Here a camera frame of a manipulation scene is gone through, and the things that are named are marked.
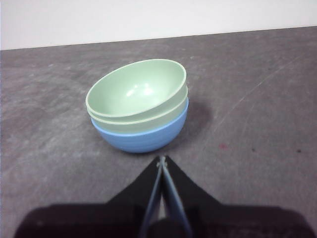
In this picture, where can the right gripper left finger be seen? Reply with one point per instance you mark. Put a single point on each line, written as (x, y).
(119, 218)

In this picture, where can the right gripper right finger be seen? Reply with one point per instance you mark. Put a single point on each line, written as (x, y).
(223, 220)

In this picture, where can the blue ribbed bowl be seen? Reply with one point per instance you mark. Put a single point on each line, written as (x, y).
(138, 141)

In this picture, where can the green ribbed bowl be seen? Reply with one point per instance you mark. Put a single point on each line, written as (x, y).
(136, 91)
(119, 125)

